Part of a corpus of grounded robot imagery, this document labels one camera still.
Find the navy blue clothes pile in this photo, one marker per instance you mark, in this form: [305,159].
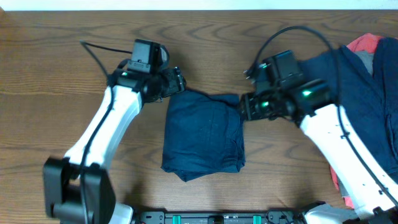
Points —
[370,100]

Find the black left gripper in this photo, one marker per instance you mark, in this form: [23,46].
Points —
[176,81]

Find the red garment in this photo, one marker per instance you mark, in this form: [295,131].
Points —
[367,42]

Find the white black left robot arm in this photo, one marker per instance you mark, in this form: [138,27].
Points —
[77,188]

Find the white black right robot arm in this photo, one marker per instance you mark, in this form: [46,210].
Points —
[311,108]

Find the grey garment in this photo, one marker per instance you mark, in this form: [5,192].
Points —
[367,60]

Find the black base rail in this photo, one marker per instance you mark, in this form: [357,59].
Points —
[217,217]

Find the navy blue shorts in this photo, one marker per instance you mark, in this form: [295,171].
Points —
[203,135]

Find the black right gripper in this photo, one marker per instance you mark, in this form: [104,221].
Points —
[249,100]

